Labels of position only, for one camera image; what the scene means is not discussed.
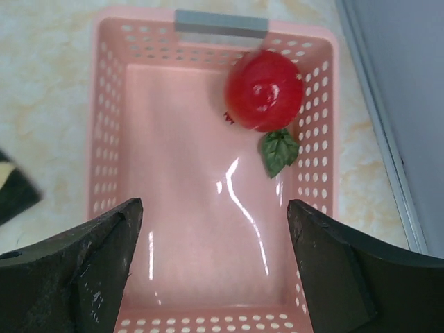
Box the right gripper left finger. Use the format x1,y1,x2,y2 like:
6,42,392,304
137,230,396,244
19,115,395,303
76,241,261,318
1,198,143,332

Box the red apple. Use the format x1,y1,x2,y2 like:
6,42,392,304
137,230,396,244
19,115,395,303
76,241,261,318
224,49,305,133

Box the pink plastic basket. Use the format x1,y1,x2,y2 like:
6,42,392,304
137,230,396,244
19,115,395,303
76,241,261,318
86,6,339,332

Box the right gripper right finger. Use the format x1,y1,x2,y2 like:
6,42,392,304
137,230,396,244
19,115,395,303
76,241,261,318
287,200,443,332

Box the loose green leaf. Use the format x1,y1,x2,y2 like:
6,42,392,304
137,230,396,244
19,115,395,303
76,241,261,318
259,128,300,179

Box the black floral pillow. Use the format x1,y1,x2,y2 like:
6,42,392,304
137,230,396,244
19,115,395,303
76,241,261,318
1,151,42,225

